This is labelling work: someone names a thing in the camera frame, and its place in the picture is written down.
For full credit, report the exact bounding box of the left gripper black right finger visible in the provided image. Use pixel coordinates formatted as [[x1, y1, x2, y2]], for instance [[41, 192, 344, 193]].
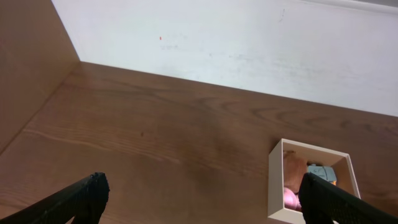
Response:
[[298, 173, 397, 224]]

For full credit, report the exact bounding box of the pink white duck toy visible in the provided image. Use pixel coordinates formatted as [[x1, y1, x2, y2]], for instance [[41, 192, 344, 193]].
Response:
[[284, 187, 302, 212]]

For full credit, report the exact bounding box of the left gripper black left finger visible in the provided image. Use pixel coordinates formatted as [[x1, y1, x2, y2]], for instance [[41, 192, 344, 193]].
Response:
[[1, 172, 110, 224]]

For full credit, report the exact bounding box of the yellow grey toy truck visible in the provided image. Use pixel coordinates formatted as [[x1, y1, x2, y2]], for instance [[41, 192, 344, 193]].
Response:
[[308, 164, 337, 185]]

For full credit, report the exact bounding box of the white cardboard box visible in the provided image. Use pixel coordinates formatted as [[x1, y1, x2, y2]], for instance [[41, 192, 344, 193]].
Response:
[[267, 139, 361, 224]]

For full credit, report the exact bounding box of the brown plush toy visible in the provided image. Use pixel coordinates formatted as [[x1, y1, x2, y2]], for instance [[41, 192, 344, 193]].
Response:
[[283, 151, 308, 194]]

